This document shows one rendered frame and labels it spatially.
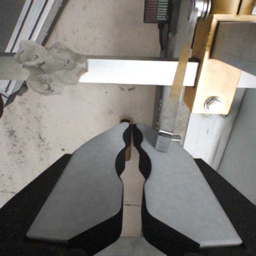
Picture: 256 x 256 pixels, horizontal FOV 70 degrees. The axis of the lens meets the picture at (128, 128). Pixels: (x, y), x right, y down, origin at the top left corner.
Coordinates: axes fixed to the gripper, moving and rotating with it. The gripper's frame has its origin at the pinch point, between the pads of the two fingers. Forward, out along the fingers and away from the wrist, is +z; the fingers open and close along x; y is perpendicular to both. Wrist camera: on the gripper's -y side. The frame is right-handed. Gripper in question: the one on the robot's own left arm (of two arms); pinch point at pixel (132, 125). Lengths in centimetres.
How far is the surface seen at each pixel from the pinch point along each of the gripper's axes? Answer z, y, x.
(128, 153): 92, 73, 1
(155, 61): 13.0, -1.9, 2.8
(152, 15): 28.9, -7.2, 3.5
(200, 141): 37, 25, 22
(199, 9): 13.2, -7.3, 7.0
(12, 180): 99, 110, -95
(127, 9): 99, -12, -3
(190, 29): 7.0, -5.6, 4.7
